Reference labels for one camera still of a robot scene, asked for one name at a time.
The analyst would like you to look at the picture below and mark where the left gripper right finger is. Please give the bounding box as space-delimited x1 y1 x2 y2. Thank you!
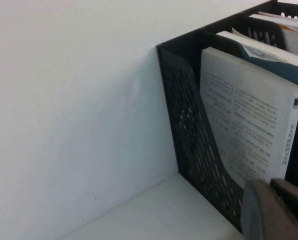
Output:
270 177 298 225

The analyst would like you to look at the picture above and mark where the white orange ROS2 book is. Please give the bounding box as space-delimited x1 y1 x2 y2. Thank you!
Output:
248 11 298 61

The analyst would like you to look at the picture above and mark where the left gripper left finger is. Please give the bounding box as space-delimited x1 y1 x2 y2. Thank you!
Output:
241 180 298 240

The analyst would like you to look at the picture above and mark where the black perforated book stand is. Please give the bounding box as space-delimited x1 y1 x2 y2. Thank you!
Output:
156 0 298 235

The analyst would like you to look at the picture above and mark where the dark teal book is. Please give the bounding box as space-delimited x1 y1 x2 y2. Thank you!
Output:
215 27 298 183

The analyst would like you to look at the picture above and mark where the white paperback book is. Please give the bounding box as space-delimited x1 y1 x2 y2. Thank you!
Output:
198 46 298 187

